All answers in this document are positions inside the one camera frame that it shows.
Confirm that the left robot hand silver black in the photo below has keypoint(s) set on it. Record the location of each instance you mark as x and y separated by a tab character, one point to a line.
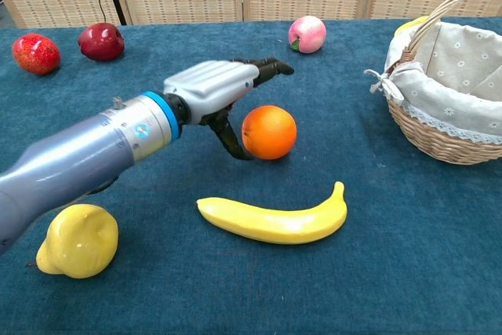
212	84

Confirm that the orange fruit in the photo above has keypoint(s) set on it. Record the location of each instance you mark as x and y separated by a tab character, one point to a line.
270	133

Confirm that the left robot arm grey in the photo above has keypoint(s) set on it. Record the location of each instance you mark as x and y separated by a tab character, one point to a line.
78	154

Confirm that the wicker basket with cloth liner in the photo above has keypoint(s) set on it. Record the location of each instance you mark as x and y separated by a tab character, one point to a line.
443	115

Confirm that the pink peach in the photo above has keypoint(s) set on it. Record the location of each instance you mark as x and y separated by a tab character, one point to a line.
308	35

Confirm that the dark red apple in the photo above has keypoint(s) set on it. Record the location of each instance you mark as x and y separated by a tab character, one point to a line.
101	42

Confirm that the yellow banana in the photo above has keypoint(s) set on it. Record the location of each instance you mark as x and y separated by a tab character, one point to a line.
270	225

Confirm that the red speckled strawberry fruit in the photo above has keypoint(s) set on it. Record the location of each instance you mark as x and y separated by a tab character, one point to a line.
36	54

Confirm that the yellow starfruit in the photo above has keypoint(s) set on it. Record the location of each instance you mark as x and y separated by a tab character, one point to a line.
404	29

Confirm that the yellow pear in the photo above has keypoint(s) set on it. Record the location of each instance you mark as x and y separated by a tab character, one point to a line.
78	242

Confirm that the blue table cloth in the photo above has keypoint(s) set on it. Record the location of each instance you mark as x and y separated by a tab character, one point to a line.
353	252

